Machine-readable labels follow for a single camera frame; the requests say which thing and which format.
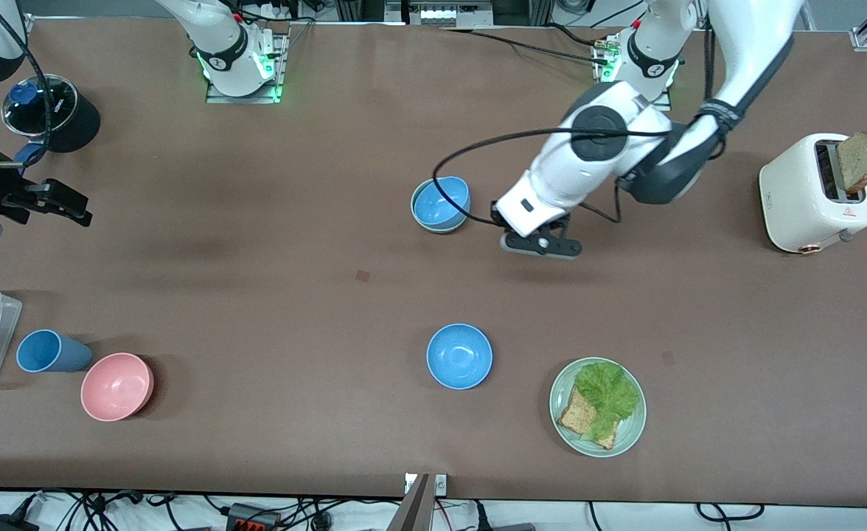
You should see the green bowl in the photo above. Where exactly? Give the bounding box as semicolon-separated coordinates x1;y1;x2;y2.
411;198;471;235

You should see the blue bowl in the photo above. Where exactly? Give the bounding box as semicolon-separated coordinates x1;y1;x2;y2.
411;176;472;231
426;323;493;390

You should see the pink bowl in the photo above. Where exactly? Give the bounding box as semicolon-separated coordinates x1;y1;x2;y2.
80;353;156;423

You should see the glass lid with blue knob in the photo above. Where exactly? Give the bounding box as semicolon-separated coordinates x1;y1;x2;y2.
1;74;79;138

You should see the blue plastic cup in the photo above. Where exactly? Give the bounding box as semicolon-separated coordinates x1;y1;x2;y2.
16;329;94;374

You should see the green lettuce leaf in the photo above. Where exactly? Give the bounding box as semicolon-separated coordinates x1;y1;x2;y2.
574;361;641;443

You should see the green plate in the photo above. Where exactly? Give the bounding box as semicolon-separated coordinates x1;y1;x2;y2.
549;357;647;458

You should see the white power strip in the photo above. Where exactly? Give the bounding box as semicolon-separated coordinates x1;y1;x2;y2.
407;2;495;29

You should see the white toaster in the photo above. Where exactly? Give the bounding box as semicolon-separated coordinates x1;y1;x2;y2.
758;133;867;256

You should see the toast slice in toaster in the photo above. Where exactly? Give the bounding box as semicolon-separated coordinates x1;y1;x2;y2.
835;131;867;197

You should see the red and black device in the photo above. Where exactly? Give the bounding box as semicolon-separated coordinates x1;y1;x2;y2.
225;502;282;531

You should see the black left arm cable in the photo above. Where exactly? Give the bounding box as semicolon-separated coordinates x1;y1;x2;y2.
431;21;745;226

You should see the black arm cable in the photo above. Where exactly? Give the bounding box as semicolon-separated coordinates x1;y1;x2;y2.
0;0;55;178
431;21;745;226

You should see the black pot with blue handle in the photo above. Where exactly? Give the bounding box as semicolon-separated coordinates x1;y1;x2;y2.
1;74;101;176

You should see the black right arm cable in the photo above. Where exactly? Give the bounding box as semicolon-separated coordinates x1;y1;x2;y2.
0;0;55;178

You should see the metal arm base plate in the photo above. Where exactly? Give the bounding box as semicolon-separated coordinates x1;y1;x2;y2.
593;33;675;112
205;29;289;105

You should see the black table cable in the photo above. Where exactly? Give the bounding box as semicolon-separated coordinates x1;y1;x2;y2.
439;27;613;66

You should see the metal edge bracket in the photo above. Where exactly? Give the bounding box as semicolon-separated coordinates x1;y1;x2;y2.
404;473;448;496

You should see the dark camera pole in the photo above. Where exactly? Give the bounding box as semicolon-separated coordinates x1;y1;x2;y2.
386;474;435;531

